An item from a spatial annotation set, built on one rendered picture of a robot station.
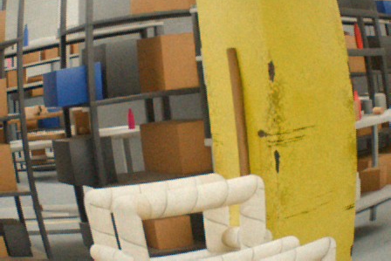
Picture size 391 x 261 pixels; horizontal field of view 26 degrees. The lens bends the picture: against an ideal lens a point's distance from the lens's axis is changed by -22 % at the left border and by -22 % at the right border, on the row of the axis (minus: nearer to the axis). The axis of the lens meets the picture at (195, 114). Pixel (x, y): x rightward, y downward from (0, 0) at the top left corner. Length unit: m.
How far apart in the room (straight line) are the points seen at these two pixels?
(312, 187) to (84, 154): 4.01
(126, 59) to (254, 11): 4.16
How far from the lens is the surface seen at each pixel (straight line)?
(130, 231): 1.07
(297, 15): 2.18
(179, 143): 6.38
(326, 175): 2.22
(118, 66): 6.23
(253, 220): 1.16
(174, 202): 1.10
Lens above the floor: 1.35
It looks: 3 degrees down
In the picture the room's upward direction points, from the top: 6 degrees counter-clockwise
